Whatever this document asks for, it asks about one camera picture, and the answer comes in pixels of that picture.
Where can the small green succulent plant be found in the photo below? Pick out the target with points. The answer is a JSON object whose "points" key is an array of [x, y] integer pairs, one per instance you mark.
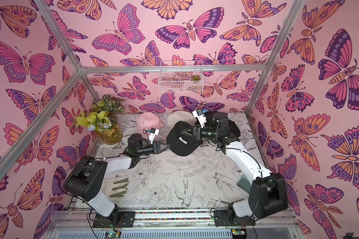
{"points": [[196, 78]]}

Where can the black cap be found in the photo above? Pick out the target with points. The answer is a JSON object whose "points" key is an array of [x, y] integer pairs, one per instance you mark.
{"points": [[233, 125], [180, 144]]}

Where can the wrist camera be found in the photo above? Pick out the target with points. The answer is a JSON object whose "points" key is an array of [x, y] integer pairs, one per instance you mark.
{"points": [[200, 116], [152, 133]]}

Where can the green dustpan brush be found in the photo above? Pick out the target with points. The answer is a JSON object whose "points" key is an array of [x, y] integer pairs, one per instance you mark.
{"points": [[244, 184]]}

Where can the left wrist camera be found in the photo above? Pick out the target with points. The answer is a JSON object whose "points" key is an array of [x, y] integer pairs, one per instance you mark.
{"points": [[152, 133]]}

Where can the pink cap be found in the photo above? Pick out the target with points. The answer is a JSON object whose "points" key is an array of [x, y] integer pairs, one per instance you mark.
{"points": [[146, 121]]}

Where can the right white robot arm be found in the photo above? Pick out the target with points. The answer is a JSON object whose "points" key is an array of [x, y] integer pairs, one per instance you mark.
{"points": [[267, 190]]}

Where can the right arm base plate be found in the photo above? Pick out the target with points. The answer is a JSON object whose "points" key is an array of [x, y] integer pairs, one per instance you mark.
{"points": [[227, 218]]}

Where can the black cap back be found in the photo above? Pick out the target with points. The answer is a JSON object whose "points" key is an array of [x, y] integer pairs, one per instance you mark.
{"points": [[233, 125]]}

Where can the white wire basket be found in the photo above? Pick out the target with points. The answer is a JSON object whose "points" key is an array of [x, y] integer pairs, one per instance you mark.
{"points": [[175, 76]]}

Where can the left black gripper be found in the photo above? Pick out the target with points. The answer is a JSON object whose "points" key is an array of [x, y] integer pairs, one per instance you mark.
{"points": [[156, 149]]}

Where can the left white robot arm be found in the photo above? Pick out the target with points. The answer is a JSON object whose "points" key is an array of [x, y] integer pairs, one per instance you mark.
{"points": [[86, 178]]}

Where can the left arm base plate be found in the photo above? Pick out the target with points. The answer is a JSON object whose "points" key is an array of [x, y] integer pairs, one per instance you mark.
{"points": [[117, 219]]}

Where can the white Colorado cap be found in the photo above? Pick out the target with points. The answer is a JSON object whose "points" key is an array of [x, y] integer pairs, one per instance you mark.
{"points": [[178, 116]]}

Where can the amber vase with flowers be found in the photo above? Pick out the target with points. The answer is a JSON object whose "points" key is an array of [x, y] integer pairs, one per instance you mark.
{"points": [[102, 119]]}

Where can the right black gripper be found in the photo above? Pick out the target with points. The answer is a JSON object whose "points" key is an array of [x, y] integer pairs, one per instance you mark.
{"points": [[197, 132]]}

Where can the aluminium front rail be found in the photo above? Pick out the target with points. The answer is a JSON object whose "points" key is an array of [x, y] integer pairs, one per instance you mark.
{"points": [[146, 219]]}

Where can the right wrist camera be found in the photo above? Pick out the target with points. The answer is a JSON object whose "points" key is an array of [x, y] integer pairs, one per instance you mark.
{"points": [[200, 116]]}

